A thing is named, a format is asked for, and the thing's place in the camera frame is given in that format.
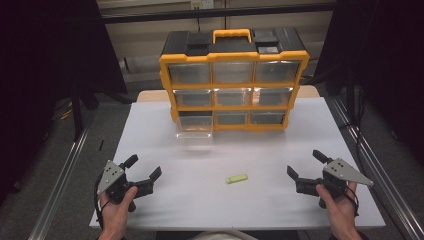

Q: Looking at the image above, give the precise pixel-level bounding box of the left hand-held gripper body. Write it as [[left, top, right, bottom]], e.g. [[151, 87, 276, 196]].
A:
[[96, 159, 155, 213]]

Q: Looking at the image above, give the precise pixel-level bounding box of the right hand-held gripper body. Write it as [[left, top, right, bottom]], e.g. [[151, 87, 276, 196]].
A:
[[294, 157, 375, 210]]

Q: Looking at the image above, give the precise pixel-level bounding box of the person's left hand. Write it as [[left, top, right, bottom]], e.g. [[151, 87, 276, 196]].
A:
[[98, 185, 139, 239]]

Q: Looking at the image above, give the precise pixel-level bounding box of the person's right hand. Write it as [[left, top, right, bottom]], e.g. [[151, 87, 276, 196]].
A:
[[315, 181, 361, 237]]

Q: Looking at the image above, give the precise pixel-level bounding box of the small lime green bar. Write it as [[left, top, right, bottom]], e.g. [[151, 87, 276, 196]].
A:
[[225, 173, 249, 185]]

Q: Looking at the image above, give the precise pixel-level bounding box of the clear plastic organizer drawer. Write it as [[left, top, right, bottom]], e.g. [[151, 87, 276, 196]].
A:
[[175, 111, 215, 140]]

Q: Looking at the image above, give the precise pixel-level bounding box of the black metal stand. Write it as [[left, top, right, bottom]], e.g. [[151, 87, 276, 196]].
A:
[[70, 83, 85, 141]]

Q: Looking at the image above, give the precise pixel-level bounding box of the person's light clothing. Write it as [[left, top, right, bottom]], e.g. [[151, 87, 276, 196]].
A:
[[186, 230, 264, 240]]

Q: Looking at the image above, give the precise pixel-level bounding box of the grid of clear drawers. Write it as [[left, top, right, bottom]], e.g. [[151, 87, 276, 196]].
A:
[[167, 60, 301, 126]]

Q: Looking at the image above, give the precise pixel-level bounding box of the black curtain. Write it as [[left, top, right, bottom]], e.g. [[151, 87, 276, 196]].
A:
[[0, 0, 128, 204], [314, 0, 424, 163]]

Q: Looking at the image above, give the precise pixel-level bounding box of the yellow black drawer organizer cabinet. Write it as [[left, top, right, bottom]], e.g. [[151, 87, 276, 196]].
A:
[[158, 27, 310, 132]]

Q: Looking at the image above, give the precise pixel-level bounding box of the black horizontal bar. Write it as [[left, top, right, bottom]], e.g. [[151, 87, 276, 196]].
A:
[[99, 2, 336, 25]]

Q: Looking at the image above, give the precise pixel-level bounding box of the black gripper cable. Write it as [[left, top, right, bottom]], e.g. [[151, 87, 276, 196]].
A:
[[344, 184, 361, 218], [93, 171, 112, 231]]

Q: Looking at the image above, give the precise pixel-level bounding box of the black floor cable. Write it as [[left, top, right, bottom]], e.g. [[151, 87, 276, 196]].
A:
[[339, 85, 368, 174]]

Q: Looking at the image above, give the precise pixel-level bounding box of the metal floor rail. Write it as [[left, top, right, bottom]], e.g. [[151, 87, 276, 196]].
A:
[[28, 126, 91, 240], [328, 95, 424, 240]]

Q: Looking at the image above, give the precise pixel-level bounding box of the yellow floor cable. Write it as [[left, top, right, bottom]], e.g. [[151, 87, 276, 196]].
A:
[[59, 99, 75, 121]]

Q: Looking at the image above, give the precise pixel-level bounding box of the white wall socket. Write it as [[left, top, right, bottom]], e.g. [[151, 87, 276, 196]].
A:
[[190, 0, 215, 10]]

